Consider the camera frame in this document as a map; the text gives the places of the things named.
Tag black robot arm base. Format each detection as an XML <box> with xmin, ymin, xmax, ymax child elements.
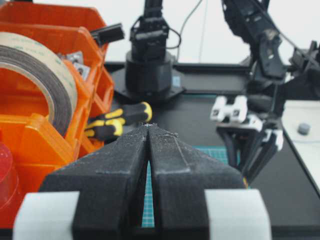
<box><xmin>112</xmin><ymin>0</ymin><xmax>185</xmax><ymax>104</ymax></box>

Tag orange container rack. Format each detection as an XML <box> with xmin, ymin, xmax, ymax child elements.
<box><xmin>0</xmin><ymin>1</ymin><xmax>114</xmax><ymax>230</ymax></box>

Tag small grey cap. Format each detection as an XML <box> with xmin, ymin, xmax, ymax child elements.
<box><xmin>297</xmin><ymin>122</ymin><xmax>311</xmax><ymax>136</ymax></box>

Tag silver corner brackets pile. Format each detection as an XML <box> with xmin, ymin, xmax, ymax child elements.
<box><xmin>57</xmin><ymin>51</ymin><xmax>91</xmax><ymax>81</ymax></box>

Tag large yellow black screwdriver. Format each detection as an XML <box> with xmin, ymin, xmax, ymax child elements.
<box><xmin>84</xmin><ymin>119</ymin><xmax>123</xmax><ymax>141</ymax></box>

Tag green cutting mat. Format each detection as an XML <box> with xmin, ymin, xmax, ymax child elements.
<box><xmin>142</xmin><ymin>142</ymin><xmax>245</xmax><ymax>232</ymax></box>

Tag black aluminium extrusion bar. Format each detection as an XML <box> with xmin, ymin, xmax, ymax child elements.
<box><xmin>90</xmin><ymin>23</ymin><xmax>125</xmax><ymax>47</ymax></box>

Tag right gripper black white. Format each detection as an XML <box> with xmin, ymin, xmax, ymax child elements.
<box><xmin>210</xmin><ymin>95</ymin><xmax>284</xmax><ymax>186</ymax></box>

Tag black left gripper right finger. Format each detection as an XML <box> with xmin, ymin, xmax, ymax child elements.
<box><xmin>148</xmin><ymin>125</ymin><xmax>246</xmax><ymax>240</ymax></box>

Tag beige double-sided tape roll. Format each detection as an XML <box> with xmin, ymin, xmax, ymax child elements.
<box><xmin>0</xmin><ymin>31</ymin><xmax>78</xmax><ymax>136</ymax></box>

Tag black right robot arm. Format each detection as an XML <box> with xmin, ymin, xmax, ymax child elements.
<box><xmin>210</xmin><ymin>0</ymin><xmax>320</xmax><ymax>185</ymax></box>

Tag small yellow black screwdriver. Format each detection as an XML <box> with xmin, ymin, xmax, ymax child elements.
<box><xmin>88</xmin><ymin>101</ymin><xmax>153</xmax><ymax>126</ymax></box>

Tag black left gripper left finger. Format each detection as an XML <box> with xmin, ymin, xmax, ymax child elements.
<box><xmin>39</xmin><ymin>125</ymin><xmax>148</xmax><ymax>240</ymax></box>

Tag thin grey cable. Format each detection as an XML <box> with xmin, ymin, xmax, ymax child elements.
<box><xmin>167</xmin><ymin>0</ymin><xmax>208</xmax><ymax>63</ymax></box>

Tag red tape roll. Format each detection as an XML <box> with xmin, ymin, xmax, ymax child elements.
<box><xmin>0</xmin><ymin>142</ymin><xmax>19</xmax><ymax>211</ymax></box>

